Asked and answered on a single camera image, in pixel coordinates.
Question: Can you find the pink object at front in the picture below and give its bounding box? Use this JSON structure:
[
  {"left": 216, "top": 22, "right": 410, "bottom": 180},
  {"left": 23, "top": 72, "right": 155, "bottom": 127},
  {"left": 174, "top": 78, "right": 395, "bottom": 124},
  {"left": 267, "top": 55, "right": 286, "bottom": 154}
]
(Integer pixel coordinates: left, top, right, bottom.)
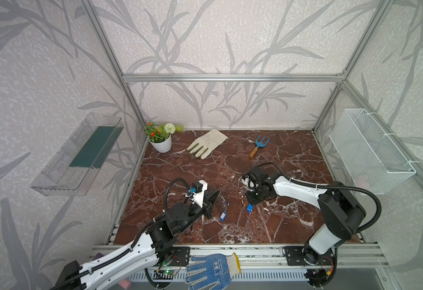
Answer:
[{"left": 119, "top": 279, "right": 132, "bottom": 290}]

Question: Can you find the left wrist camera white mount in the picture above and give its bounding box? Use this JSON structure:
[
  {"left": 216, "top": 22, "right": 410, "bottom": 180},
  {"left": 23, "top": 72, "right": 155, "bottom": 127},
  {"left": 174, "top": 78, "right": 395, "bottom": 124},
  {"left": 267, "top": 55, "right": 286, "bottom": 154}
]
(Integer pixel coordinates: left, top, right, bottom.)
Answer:
[{"left": 187, "top": 180, "right": 208, "bottom": 208}]

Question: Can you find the aluminium front rail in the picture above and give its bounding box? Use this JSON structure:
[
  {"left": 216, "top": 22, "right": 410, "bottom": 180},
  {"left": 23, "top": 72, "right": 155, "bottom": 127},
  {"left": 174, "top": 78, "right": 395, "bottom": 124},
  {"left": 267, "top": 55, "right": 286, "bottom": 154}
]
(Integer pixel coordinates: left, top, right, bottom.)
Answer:
[{"left": 121, "top": 244, "right": 399, "bottom": 290}]

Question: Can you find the white flower pot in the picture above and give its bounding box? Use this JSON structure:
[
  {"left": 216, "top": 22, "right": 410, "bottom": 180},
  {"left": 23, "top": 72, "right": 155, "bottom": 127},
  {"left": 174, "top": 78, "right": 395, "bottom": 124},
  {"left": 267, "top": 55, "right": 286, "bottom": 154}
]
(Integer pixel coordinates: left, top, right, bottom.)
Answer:
[{"left": 150, "top": 135, "right": 172, "bottom": 153}]

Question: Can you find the blue dotted work glove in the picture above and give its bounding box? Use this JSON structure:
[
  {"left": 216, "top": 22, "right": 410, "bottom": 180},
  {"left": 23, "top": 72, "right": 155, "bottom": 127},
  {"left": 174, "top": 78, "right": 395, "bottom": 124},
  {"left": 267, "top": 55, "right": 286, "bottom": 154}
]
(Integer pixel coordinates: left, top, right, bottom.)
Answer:
[{"left": 185, "top": 253, "right": 241, "bottom": 290}]

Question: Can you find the clear plastic wall shelf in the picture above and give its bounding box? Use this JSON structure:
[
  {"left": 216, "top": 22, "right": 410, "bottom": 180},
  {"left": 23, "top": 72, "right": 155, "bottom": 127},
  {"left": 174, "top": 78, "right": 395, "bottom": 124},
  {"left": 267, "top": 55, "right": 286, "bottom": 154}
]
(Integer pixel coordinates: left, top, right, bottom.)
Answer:
[{"left": 30, "top": 113, "right": 124, "bottom": 197}]

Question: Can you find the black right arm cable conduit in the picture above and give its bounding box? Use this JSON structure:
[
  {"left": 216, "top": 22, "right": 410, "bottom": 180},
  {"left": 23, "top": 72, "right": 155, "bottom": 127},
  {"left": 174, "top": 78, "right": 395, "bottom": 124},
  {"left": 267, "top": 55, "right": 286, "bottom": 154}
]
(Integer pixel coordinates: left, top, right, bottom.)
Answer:
[{"left": 258, "top": 162, "right": 382, "bottom": 233}]

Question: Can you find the artificial green plant with flowers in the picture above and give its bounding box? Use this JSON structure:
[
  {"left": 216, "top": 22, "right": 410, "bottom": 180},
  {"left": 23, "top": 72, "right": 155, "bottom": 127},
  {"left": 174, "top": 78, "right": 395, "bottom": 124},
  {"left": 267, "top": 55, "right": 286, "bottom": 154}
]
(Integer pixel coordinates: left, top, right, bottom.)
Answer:
[{"left": 143, "top": 122, "right": 184, "bottom": 143}]

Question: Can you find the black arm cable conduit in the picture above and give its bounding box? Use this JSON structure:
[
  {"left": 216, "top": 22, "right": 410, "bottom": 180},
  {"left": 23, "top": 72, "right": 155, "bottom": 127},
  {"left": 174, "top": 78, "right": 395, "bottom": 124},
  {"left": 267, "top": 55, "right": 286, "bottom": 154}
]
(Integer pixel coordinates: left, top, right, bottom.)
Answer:
[
  {"left": 50, "top": 177, "right": 191, "bottom": 290},
  {"left": 258, "top": 162, "right": 382, "bottom": 233}
]

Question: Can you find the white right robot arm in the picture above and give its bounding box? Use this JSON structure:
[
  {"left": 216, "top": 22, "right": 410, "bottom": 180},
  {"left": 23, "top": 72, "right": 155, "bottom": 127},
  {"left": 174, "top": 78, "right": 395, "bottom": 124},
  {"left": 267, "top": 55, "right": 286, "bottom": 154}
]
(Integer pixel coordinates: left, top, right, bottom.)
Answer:
[{"left": 242, "top": 166, "right": 366, "bottom": 264}]

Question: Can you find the cream green gardening glove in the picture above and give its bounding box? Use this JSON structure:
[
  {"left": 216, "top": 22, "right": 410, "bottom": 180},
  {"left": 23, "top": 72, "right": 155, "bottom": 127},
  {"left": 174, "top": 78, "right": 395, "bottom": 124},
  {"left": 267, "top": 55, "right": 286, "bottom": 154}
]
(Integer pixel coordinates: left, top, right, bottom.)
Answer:
[{"left": 186, "top": 129, "right": 228, "bottom": 160}]

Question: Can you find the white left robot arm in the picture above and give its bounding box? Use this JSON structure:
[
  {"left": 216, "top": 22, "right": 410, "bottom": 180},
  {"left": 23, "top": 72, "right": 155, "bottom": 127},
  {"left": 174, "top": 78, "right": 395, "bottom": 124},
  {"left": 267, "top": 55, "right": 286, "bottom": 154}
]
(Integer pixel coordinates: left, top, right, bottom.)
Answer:
[{"left": 52, "top": 189, "right": 220, "bottom": 290}]

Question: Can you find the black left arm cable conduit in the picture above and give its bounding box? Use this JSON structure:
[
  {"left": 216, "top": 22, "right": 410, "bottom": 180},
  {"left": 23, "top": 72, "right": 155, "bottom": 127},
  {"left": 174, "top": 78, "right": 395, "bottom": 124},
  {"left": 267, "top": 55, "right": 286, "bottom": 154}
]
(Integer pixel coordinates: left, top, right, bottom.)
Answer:
[{"left": 50, "top": 177, "right": 191, "bottom": 290}]

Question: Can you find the white wire mesh basket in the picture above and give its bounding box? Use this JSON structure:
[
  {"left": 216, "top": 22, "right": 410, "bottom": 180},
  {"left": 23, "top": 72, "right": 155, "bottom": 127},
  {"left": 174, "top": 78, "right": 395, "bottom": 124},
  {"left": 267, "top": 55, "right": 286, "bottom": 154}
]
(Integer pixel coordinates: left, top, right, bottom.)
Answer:
[{"left": 330, "top": 108, "right": 416, "bottom": 195}]

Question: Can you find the blue garden hand fork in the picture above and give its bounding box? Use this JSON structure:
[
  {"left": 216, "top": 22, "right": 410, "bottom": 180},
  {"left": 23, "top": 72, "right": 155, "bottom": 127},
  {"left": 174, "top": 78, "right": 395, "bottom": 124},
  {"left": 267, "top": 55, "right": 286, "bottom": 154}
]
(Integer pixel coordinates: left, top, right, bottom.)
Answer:
[{"left": 248, "top": 135, "right": 270, "bottom": 159}]

